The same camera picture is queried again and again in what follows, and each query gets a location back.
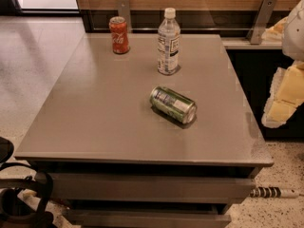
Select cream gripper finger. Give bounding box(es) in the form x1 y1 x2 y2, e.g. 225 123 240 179
262 17 287 41
261 61 304 128

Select green soda can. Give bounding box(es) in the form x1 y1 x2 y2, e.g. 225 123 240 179
149 86 197 124

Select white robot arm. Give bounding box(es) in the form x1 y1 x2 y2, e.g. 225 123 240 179
261 0 304 128

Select red cola can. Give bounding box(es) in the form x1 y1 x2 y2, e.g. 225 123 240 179
109 16 129 54

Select clear plastic water bottle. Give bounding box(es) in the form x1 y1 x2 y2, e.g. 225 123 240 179
158 8 181 75

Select grey table with drawers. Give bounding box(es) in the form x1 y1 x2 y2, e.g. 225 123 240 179
16 34 273 228

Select right metal wall bracket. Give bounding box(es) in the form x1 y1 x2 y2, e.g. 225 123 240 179
246 0 277 45

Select metal wall bracket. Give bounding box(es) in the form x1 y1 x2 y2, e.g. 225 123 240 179
246 0 277 45
116 0 132 33

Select striped black white cable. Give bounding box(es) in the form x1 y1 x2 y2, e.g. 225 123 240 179
250 186 300 200

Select left metal wall bracket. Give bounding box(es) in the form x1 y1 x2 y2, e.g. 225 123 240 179
116 0 132 33

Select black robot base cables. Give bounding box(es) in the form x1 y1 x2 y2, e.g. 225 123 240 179
0 136 58 228

